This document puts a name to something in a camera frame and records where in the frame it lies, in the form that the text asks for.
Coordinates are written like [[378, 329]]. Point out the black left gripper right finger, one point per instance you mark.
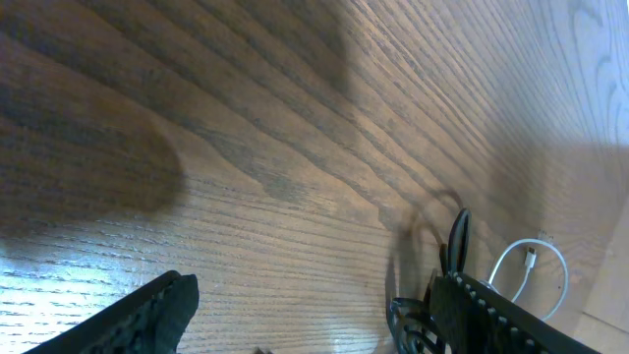
[[470, 318]]

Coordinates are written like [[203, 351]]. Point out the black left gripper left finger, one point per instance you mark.
[[151, 320]]

